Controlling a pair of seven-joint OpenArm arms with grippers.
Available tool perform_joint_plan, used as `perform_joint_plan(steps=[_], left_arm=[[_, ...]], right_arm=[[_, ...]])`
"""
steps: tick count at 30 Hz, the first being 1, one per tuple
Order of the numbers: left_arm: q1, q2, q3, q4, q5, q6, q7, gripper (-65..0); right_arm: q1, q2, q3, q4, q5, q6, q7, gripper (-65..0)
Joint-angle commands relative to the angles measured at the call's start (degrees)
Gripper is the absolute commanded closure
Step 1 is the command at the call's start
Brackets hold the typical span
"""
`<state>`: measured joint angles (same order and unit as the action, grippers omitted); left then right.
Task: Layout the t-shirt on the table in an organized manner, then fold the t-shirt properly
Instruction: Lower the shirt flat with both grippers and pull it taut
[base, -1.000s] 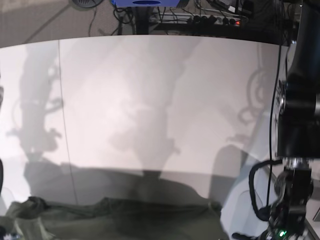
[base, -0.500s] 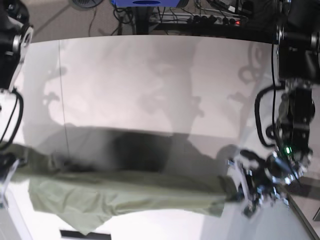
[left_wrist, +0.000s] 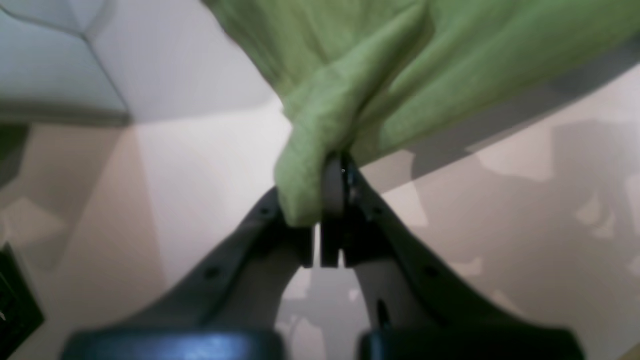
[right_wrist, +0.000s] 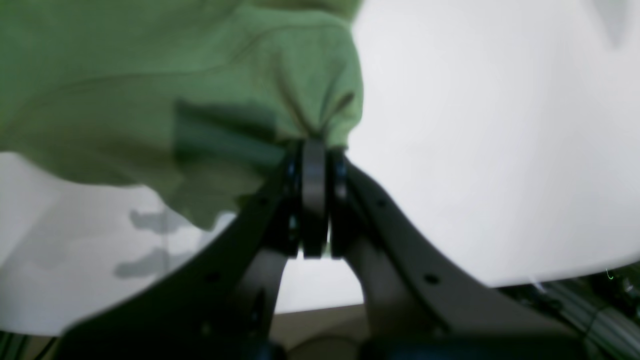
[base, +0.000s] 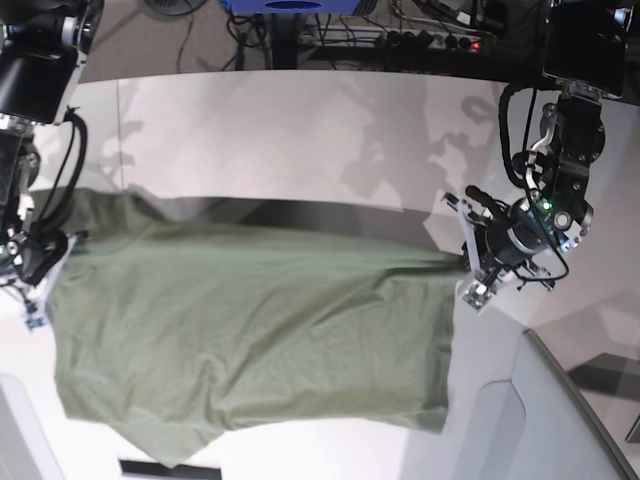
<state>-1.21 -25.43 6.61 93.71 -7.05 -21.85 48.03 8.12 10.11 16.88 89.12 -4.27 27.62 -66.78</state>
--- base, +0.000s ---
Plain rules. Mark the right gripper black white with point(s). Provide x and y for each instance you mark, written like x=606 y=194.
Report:
x=30 y=265

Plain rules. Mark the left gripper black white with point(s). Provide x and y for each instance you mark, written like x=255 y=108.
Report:
x=501 y=242

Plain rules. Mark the olive green t-shirt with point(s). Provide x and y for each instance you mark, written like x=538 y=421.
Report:
x=173 y=333

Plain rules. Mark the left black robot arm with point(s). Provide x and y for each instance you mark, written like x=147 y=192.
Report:
x=584 y=60

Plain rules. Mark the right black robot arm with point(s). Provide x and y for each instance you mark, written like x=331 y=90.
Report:
x=44 y=49

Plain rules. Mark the white curved panel right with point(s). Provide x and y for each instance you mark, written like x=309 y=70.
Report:
x=537 y=425

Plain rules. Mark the white panel left corner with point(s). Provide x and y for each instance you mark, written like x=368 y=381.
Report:
x=25 y=450

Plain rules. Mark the black power strip red light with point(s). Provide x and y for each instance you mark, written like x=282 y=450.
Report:
x=434 y=40

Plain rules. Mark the blue box with oval hole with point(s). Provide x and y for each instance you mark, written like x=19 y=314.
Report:
x=245 y=7

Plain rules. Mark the black table leg post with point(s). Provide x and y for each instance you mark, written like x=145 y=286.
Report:
x=285 y=31

